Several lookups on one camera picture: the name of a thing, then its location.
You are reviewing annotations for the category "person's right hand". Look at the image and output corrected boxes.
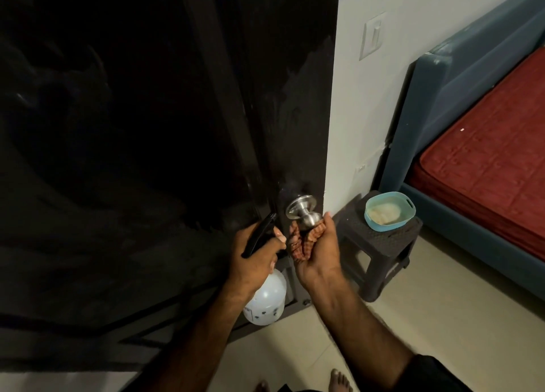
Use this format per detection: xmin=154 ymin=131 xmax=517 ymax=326
xmin=294 ymin=210 xmax=342 ymax=293

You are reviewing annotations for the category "person's left hand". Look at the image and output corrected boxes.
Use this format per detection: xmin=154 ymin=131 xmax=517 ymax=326
xmin=224 ymin=222 xmax=288 ymax=301

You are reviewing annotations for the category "orange checked cloth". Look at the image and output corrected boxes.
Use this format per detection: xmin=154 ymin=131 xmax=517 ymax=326
xmin=288 ymin=217 xmax=328 ymax=264

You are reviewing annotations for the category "white spray bottle black trigger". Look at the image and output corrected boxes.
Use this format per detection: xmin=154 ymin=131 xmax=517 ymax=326
xmin=241 ymin=212 xmax=288 ymax=327

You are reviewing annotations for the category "silver door knob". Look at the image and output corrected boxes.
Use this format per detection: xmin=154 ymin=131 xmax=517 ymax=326
xmin=285 ymin=195 xmax=324 ymax=229

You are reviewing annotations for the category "black wooden door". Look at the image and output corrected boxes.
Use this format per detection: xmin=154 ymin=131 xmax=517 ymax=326
xmin=0 ymin=0 xmax=341 ymax=373

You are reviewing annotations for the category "person's left forearm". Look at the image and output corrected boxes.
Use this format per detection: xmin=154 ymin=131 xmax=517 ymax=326
xmin=127 ymin=283 xmax=252 ymax=392

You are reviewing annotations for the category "person's right forearm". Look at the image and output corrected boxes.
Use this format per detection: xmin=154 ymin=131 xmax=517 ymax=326
xmin=313 ymin=272 xmax=416 ymax=392

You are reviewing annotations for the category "person's right foot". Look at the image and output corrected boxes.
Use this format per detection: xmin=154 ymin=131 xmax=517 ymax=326
xmin=330 ymin=368 xmax=354 ymax=392

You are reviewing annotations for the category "dark plastic stool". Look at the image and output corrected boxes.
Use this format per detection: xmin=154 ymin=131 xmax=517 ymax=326
xmin=336 ymin=190 xmax=424 ymax=303

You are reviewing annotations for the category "light green tray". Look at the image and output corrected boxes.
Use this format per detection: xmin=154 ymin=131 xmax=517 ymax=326
xmin=364 ymin=191 xmax=417 ymax=231

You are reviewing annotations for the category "black shirt torso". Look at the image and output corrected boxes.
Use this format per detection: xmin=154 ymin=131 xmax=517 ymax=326
xmin=276 ymin=383 xmax=333 ymax=392

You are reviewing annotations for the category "black right sleeve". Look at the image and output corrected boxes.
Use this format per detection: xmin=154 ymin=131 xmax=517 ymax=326
xmin=396 ymin=353 xmax=473 ymax=392

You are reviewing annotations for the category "red quilted mattress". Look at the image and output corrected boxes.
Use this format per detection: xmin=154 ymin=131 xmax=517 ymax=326
xmin=408 ymin=47 xmax=545 ymax=260

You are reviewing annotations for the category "blue bed frame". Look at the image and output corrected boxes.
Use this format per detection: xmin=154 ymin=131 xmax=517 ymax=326
xmin=379 ymin=0 xmax=545 ymax=301

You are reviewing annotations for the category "white single wall switch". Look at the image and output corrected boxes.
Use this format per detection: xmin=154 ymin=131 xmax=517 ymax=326
xmin=359 ymin=12 xmax=387 ymax=61

